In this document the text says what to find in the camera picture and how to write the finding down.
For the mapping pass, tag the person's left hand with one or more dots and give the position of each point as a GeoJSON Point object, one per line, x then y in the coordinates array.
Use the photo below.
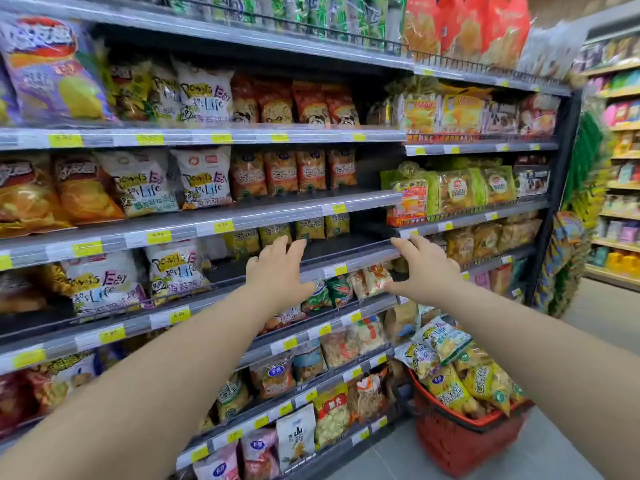
{"type": "Point", "coordinates": [277, 274]}

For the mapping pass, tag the person's right hand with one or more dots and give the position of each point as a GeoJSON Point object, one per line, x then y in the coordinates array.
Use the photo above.
{"type": "Point", "coordinates": [430, 274]}

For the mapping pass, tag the row of yellow snack packets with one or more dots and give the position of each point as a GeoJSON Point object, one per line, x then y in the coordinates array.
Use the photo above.
{"type": "Point", "coordinates": [272, 234]}

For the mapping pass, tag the grey store shelving unit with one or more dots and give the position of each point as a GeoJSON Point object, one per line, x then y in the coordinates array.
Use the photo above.
{"type": "Point", "coordinates": [280, 214]}

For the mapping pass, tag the white printed snack package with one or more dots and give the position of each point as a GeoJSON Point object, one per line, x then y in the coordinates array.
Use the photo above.
{"type": "Point", "coordinates": [100, 284]}
{"type": "Point", "coordinates": [137, 184]}
{"type": "Point", "coordinates": [202, 179]}
{"type": "Point", "coordinates": [205, 94]}
{"type": "Point", "coordinates": [162, 94]}
{"type": "Point", "coordinates": [175, 274]}

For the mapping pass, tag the red plastic shopping basket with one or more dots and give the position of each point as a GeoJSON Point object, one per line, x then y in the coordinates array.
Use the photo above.
{"type": "Point", "coordinates": [465, 444]}

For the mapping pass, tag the person's left forearm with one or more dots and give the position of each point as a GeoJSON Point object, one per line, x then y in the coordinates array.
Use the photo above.
{"type": "Point", "coordinates": [150, 404]}

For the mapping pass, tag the person's right forearm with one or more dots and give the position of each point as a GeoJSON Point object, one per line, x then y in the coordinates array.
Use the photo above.
{"type": "Point", "coordinates": [550, 374]}

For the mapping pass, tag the yellow brown bread bag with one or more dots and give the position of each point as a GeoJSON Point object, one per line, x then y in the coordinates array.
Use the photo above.
{"type": "Point", "coordinates": [520, 234]}
{"type": "Point", "coordinates": [460, 247]}
{"type": "Point", "coordinates": [486, 239]}

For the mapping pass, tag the green blue bag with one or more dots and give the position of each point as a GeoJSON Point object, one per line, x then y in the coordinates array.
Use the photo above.
{"type": "Point", "coordinates": [316, 297]}

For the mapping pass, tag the pale prawn cracker bag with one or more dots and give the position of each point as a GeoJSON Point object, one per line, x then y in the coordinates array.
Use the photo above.
{"type": "Point", "coordinates": [379, 279]}
{"type": "Point", "coordinates": [358, 284]}

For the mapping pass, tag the pink wafer pack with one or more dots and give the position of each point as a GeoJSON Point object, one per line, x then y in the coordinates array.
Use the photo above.
{"type": "Point", "coordinates": [482, 280]}

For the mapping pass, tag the tan pastry pack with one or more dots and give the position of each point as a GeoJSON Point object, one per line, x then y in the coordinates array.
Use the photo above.
{"type": "Point", "coordinates": [401, 322]}

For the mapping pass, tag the green shrimp print bag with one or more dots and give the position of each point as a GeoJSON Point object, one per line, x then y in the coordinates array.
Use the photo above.
{"type": "Point", "coordinates": [341, 292]}

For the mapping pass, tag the orange bread pack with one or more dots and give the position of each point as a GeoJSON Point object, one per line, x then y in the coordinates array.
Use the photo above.
{"type": "Point", "coordinates": [501, 279]}

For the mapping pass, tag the red yellow multipack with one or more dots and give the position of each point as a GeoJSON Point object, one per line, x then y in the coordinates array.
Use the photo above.
{"type": "Point", "coordinates": [407, 199]}

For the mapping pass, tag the pale red noodle bag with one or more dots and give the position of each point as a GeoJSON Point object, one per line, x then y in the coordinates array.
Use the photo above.
{"type": "Point", "coordinates": [339, 348]}
{"type": "Point", "coordinates": [371, 334]}

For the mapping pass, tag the orange bag blue badge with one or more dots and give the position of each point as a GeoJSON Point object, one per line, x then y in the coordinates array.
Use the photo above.
{"type": "Point", "coordinates": [272, 377]}

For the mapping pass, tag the orange brown crisp bag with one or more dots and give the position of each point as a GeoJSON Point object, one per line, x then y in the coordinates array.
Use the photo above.
{"type": "Point", "coordinates": [311, 169]}
{"type": "Point", "coordinates": [248, 174]}
{"type": "Point", "coordinates": [281, 172]}
{"type": "Point", "coordinates": [342, 167]}

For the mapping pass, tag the orange white bag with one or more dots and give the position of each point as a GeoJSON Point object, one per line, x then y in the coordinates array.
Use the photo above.
{"type": "Point", "coordinates": [367, 397]}

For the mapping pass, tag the white cookie box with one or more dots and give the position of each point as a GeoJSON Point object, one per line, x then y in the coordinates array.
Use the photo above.
{"type": "Point", "coordinates": [532, 180]}

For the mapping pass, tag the pale bag red label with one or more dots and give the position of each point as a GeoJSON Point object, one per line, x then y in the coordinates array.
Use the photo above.
{"type": "Point", "coordinates": [331, 417]}

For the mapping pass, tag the white ink drawing bag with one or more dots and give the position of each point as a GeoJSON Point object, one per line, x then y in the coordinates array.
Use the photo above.
{"type": "Point", "coordinates": [296, 437]}

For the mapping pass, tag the gold brown pack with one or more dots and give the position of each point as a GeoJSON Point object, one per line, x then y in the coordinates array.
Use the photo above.
{"type": "Point", "coordinates": [381, 113]}

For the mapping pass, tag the red panda print bag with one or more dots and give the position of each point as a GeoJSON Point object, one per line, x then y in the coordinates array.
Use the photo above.
{"type": "Point", "coordinates": [311, 107]}
{"type": "Point", "coordinates": [244, 104]}
{"type": "Point", "coordinates": [275, 104]}
{"type": "Point", "coordinates": [342, 108]}

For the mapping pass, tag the white brown box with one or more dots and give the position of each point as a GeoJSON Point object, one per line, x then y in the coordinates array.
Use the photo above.
{"type": "Point", "coordinates": [501, 119]}

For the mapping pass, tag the pink red pack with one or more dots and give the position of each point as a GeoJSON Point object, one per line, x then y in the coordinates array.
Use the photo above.
{"type": "Point", "coordinates": [539, 117]}

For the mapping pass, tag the orange chip bag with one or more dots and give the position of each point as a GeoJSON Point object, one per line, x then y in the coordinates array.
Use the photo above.
{"type": "Point", "coordinates": [30, 199]}
{"type": "Point", "coordinates": [85, 194]}

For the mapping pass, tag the yellow white chip bag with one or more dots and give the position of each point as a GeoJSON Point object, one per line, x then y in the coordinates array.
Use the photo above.
{"type": "Point", "coordinates": [130, 89]}

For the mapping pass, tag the yellow printed bag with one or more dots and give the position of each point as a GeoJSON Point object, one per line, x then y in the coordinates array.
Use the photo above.
{"type": "Point", "coordinates": [62, 382]}

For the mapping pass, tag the large orange red bag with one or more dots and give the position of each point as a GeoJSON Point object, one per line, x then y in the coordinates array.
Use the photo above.
{"type": "Point", "coordinates": [505, 34]}
{"type": "Point", "coordinates": [422, 24]}
{"type": "Point", "coordinates": [465, 34]}

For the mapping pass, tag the assorted colourful background goods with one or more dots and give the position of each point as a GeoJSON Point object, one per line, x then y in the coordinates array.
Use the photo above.
{"type": "Point", "coordinates": [620, 114]}

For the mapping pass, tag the dark brown bag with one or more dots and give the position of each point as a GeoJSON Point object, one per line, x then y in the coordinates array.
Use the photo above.
{"type": "Point", "coordinates": [20, 294]}

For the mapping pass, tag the dark red bag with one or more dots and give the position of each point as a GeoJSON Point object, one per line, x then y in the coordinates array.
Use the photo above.
{"type": "Point", "coordinates": [17, 404]}

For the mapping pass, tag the purple chip bag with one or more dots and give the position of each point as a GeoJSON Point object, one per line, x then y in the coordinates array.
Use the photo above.
{"type": "Point", "coordinates": [55, 74]}
{"type": "Point", "coordinates": [7, 102]}

